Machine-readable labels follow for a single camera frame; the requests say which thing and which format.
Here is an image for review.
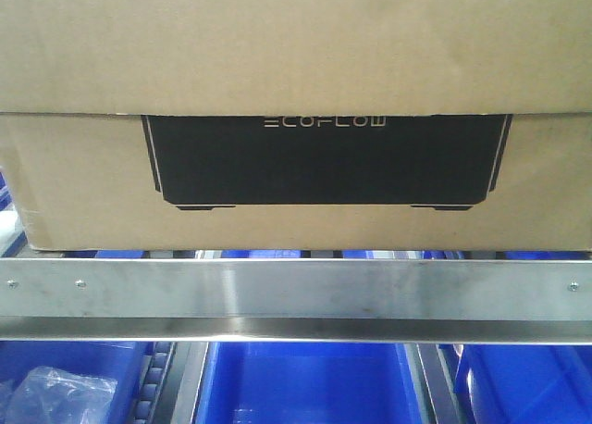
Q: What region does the metal shelf front rail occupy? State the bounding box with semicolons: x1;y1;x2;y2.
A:
1;258;591;344

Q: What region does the blue bin lower middle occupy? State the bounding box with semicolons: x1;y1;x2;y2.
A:
195;343;422;423

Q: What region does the blue bin lower right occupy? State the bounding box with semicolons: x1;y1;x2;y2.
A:
453;344;591;423

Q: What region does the brown EcoFlow cardboard box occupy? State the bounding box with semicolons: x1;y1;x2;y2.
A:
1;0;591;251

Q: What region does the blue bin lower left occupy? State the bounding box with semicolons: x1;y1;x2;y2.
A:
1;341;154;423

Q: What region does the blue bin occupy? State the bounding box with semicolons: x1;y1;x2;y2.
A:
1;341;154;423
453;344;591;423
195;343;422;423

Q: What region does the clear plastic bag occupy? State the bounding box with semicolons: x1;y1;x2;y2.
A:
1;366;118;423

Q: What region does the grey roller conveyor track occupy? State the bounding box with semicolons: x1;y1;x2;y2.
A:
131;342;176;423

